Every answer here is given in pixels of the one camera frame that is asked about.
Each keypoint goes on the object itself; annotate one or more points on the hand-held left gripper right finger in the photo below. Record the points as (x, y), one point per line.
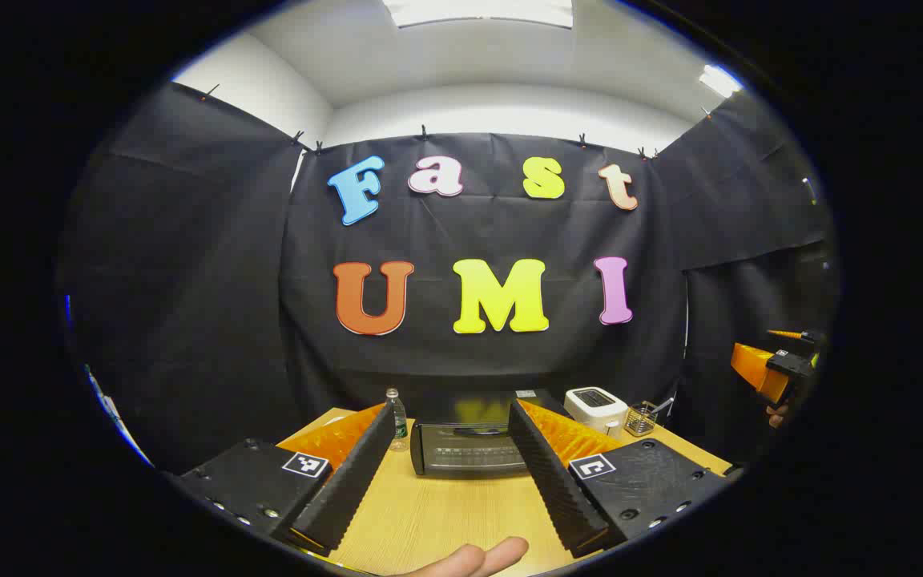
(546, 481)

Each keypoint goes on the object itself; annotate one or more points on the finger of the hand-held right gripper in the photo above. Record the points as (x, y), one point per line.
(754, 369)

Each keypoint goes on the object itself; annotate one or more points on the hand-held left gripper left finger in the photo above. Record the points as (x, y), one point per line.
(353, 481)

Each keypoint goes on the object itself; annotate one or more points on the ceiling light panel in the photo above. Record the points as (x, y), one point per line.
(719, 80)

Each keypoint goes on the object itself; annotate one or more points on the white toaster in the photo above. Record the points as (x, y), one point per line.
(594, 409)

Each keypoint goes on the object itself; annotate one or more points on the black electric oven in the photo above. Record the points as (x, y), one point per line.
(461, 453)

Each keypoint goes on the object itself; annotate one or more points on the clear water bottle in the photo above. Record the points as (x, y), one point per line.
(397, 421)

